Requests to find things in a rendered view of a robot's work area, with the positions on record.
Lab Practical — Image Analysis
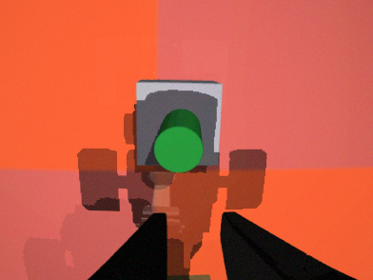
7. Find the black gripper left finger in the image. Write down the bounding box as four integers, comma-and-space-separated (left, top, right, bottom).
88, 212, 167, 280

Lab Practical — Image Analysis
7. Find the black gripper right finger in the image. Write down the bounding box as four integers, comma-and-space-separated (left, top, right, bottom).
221, 211, 355, 280

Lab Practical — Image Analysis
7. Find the green cylinder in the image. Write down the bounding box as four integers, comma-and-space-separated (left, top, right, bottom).
155, 110, 203, 171

